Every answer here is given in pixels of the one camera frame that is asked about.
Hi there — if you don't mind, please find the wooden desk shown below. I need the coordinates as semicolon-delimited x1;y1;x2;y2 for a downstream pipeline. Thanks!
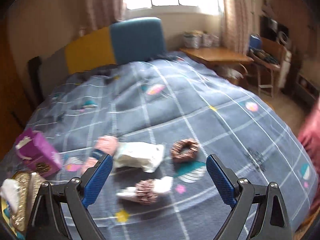
179;47;254;80

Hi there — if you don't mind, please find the wooden wardrobe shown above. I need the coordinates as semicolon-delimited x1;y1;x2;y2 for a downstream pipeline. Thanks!
0;17;33;160

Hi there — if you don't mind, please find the purple carton box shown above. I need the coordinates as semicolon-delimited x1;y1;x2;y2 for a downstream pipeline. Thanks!
15;128;63;178

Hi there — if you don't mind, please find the low wooden cabinet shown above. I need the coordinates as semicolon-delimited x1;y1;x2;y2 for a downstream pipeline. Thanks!
292;60;320;103

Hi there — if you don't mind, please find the white tissue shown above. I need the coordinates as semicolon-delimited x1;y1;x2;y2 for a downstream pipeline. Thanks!
0;179;22;213

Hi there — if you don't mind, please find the patterned beige curtain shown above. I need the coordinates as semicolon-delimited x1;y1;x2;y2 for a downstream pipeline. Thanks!
220;0;255;53
85;0;125;30

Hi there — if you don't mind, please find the person's pink clothing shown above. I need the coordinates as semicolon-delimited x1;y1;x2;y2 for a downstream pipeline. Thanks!
297;100;320;170

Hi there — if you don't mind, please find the brown scrunchie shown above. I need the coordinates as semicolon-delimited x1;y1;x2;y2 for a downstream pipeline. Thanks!
135;179;160;203
170;139;200;164

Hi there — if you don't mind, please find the grey yellow blue headboard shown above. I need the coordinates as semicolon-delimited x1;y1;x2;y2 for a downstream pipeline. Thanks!
41;17;167;90

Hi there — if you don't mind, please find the ornate gold tissue box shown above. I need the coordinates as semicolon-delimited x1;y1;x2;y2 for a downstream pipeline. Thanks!
5;171;50;232

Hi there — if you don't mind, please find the grey checked printed blanket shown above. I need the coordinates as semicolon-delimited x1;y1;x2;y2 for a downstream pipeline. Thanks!
0;51;318;240

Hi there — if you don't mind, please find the pink plush doll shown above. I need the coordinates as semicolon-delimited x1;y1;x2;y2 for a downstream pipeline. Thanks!
81;135;119;175

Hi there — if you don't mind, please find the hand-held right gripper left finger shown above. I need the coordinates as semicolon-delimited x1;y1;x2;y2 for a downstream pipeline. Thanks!
25;153;114;240

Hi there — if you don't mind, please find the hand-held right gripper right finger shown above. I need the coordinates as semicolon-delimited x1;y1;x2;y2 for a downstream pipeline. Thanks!
206;154;294;240

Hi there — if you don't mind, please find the white printed box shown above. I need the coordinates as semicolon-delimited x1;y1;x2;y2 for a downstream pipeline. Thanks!
184;31;202;49

